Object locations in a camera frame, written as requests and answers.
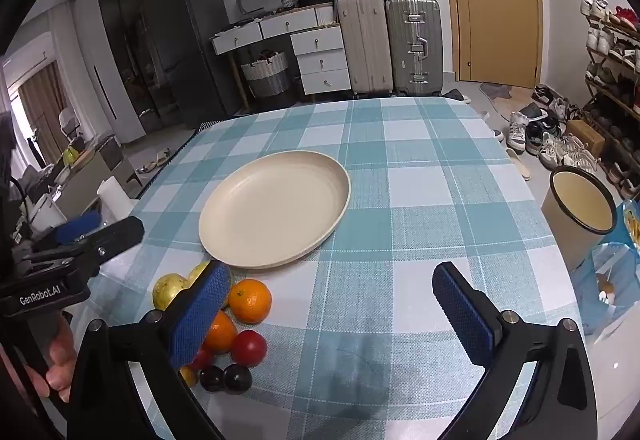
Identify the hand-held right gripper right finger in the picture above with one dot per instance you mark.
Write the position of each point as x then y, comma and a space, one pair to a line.
465, 320

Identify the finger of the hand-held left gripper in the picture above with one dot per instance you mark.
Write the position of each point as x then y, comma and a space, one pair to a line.
117, 234
77, 227

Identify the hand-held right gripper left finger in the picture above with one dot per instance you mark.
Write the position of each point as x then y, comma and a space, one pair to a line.
200, 315

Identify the orange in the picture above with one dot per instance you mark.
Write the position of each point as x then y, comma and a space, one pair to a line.
250, 301
222, 332

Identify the large green guava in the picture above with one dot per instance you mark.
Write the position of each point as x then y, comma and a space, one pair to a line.
167, 292

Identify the small green guava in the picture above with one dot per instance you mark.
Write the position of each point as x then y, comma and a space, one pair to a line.
196, 274

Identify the red tomato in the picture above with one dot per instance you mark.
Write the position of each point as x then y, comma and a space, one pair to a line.
204, 360
248, 348

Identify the small yellow fruit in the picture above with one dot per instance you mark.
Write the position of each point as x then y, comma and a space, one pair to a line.
188, 376

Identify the dark plum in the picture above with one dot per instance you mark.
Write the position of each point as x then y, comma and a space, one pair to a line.
211, 378
236, 378

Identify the cream round plate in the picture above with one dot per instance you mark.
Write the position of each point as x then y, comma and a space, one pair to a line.
275, 210

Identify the person's left hand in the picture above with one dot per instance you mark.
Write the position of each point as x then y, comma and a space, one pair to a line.
62, 370

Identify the grey low cabinet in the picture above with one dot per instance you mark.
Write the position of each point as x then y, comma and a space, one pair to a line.
95, 169

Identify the tan sandal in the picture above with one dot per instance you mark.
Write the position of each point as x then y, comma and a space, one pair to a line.
146, 167
163, 156

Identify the teal checked tablecloth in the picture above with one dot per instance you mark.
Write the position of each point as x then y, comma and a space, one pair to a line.
400, 230

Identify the brown curtain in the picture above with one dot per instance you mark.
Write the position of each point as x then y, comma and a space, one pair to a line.
42, 114

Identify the cream trash bin black rim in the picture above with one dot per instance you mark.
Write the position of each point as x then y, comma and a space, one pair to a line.
565, 230

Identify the blue plastic bag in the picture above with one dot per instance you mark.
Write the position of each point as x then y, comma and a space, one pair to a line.
615, 270

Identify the beige insole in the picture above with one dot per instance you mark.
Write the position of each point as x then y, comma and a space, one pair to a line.
519, 163

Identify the white air conditioner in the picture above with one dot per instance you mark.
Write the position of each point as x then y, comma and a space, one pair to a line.
27, 52

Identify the pile of loose sneakers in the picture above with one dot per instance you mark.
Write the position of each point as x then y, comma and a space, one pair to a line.
545, 139

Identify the dark grey refrigerator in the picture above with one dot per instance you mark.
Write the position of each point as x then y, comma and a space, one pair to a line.
190, 44

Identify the woven laundry basket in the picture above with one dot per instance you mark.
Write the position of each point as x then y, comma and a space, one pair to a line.
265, 77

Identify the brown cardboard box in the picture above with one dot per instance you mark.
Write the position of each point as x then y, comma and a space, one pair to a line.
585, 137

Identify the black slipper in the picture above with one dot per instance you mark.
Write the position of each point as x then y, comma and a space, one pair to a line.
456, 95

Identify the grey door mat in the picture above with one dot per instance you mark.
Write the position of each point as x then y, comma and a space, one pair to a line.
495, 91

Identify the white drawer dresser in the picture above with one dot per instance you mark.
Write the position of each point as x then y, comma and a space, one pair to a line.
320, 54

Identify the wooden shoe rack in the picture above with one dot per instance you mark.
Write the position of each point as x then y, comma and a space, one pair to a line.
612, 92

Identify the silver suitcase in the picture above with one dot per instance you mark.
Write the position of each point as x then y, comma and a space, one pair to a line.
412, 44

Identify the beige suitcase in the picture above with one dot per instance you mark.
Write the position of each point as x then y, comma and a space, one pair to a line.
362, 44

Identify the yellow wooden door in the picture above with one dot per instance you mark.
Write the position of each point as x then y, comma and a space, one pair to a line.
495, 19

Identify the rows of racked shoes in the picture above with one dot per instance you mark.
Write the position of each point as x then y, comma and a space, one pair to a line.
597, 39

